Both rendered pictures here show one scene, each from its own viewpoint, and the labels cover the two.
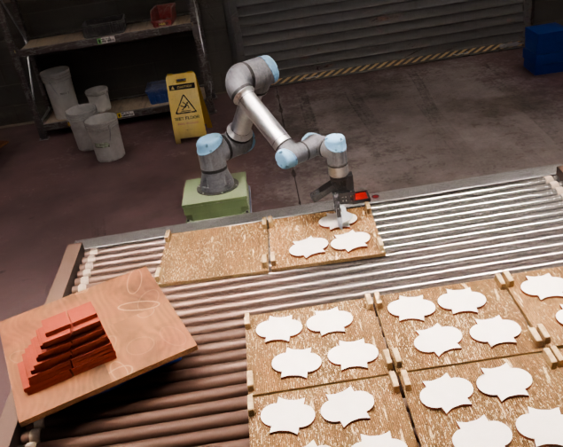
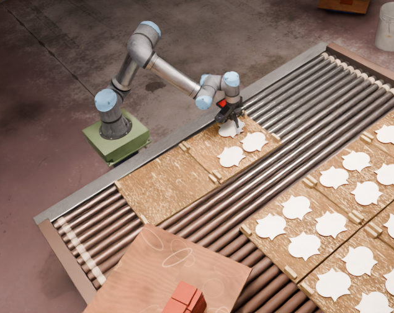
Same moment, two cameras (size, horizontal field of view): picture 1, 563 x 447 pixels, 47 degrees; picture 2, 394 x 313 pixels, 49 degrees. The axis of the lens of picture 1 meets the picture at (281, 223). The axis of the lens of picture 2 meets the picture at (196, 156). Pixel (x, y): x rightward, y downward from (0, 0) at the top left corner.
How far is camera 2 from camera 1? 1.24 m
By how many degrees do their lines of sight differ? 30
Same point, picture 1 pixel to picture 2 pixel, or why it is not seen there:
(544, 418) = not seen: outside the picture
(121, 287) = (147, 248)
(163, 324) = (211, 263)
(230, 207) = (138, 142)
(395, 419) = (389, 255)
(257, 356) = (275, 252)
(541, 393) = not seen: outside the picture
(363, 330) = (320, 204)
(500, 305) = (376, 156)
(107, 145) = not seen: outside the picture
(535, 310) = not seen: outside the picture
